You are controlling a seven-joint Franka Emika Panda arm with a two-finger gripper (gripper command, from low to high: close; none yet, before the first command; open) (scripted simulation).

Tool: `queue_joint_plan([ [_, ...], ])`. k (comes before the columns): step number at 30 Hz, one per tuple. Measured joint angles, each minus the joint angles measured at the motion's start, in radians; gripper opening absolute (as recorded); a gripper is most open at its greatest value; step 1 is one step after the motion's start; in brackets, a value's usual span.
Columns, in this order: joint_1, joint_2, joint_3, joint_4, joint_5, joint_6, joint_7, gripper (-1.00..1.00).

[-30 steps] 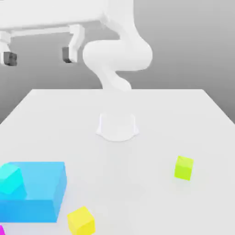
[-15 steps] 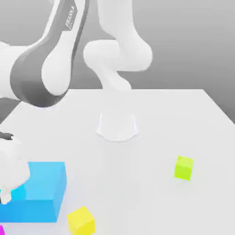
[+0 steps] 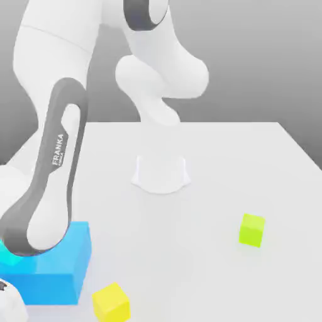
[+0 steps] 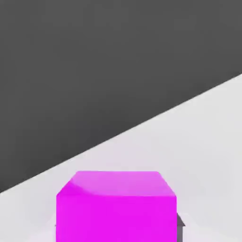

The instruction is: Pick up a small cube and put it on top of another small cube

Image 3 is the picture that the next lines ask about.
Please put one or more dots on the small lime green cube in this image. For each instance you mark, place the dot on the small lime green cube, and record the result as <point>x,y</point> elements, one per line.
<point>251,231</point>

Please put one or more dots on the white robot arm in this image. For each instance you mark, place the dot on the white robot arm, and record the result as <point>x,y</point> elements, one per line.
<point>50,63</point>

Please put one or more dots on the small cyan cube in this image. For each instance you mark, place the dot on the small cyan cube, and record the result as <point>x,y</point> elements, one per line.
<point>6,257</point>

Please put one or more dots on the large blue box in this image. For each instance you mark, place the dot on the large blue box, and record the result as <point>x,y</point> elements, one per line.
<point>55,279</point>

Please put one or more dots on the small yellow cube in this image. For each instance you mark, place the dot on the small yellow cube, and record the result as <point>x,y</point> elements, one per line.
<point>110,303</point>

